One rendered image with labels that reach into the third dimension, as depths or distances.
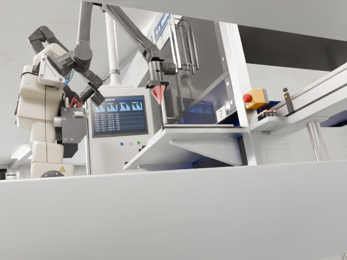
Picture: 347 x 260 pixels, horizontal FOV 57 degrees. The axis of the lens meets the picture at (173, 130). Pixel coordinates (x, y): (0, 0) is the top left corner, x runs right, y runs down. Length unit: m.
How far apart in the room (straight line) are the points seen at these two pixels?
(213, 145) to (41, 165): 0.73
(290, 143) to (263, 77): 0.35
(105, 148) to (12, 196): 1.98
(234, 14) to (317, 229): 0.39
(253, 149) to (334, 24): 0.81
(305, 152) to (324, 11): 1.03
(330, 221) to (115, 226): 0.28
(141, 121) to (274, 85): 1.06
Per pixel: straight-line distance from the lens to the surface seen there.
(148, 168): 1.85
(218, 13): 0.61
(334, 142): 1.81
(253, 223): 0.39
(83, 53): 1.42
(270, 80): 1.68
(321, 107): 1.33
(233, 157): 1.51
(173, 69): 1.53
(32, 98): 1.51
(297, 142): 1.63
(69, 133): 1.41
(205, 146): 1.45
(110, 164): 2.26
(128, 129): 2.32
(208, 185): 0.37
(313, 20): 0.72
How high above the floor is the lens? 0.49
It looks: 17 degrees up
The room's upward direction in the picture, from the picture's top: 8 degrees counter-clockwise
